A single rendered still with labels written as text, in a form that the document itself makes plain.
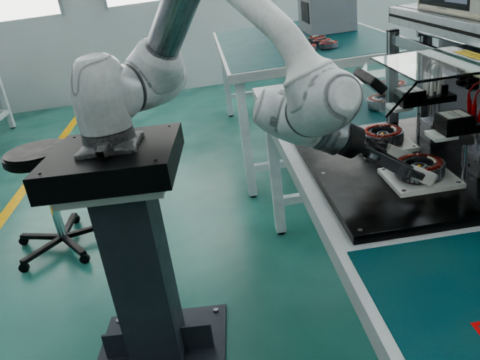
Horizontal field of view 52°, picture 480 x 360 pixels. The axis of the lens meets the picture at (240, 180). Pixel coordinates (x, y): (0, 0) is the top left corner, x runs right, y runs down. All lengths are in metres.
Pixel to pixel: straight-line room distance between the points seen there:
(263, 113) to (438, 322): 0.51
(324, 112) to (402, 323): 0.37
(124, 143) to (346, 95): 0.78
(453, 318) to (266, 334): 1.18
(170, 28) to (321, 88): 0.68
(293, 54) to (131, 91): 0.66
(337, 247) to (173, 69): 0.78
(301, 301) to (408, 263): 1.16
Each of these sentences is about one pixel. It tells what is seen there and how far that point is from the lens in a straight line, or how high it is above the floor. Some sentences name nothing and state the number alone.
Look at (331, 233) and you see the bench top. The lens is 1.06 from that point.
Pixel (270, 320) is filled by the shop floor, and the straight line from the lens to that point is 2.01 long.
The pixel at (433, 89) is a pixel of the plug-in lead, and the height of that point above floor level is 0.92.
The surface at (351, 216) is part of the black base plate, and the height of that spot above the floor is 0.77.
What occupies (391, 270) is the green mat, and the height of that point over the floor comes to 0.75.
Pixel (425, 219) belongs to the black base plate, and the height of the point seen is 0.77.
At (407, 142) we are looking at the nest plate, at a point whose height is 0.78.
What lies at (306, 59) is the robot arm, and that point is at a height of 1.11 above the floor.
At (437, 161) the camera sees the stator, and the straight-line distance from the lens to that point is 1.22.
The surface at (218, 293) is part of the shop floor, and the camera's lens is 2.19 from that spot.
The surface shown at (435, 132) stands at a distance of 1.22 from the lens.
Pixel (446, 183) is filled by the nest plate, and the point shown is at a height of 0.78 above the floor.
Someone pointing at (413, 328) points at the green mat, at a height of 0.75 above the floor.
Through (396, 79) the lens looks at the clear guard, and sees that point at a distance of 0.99.
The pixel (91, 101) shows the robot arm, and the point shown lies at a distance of 1.44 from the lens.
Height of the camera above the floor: 1.29
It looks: 24 degrees down
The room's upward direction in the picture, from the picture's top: 8 degrees counter-clockwise
